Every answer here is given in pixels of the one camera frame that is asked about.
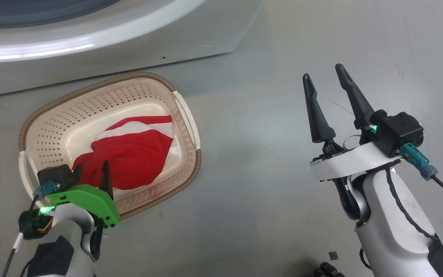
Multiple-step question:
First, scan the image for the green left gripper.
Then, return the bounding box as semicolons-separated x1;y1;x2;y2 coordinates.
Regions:
46;160;120;228

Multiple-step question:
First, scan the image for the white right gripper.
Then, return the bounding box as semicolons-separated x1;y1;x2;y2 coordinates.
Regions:
303;63;405;182

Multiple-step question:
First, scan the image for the red and white clothing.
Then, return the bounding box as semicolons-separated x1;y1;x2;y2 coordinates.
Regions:
72;115;174;190

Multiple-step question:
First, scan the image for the cream perforated laundry basket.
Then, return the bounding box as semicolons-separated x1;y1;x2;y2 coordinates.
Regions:
18;72;202;220

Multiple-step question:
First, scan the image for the white front-load washing machine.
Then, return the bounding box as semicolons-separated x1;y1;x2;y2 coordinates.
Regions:
0;0;265;100

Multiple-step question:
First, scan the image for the teal left camera connector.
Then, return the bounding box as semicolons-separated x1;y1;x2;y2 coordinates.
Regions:
33;181;59;201

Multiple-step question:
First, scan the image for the teal camera connector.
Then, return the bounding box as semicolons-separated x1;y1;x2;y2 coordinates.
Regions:
400;142;439;181
33;181;59;201

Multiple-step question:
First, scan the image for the black twisted arm cable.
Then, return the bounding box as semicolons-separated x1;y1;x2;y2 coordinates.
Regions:
384;167;439;243

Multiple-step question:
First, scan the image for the teal right camera connector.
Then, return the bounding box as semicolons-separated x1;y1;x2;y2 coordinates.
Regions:
400;142;439;181

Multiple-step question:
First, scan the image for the black left camera cable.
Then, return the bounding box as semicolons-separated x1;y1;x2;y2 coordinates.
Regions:
2;194;39;277

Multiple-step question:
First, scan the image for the black cable loop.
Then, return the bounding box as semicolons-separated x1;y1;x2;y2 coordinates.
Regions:
359;247;372;270

